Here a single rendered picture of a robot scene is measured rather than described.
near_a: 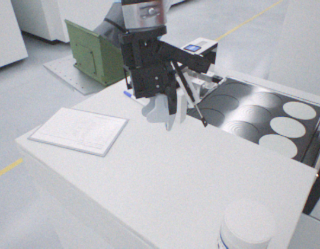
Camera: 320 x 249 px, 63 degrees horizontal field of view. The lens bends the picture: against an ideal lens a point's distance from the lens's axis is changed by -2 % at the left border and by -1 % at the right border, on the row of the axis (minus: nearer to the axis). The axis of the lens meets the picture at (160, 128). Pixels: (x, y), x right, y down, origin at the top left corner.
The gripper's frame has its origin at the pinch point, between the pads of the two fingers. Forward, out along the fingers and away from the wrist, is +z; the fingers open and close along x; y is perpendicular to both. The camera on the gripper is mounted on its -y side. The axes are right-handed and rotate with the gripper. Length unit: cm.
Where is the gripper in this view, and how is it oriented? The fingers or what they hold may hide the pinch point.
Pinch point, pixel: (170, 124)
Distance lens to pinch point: 57.2
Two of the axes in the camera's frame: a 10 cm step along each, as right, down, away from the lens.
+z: 1.3, 8.9, 4.5
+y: -9.3, 2.7, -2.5
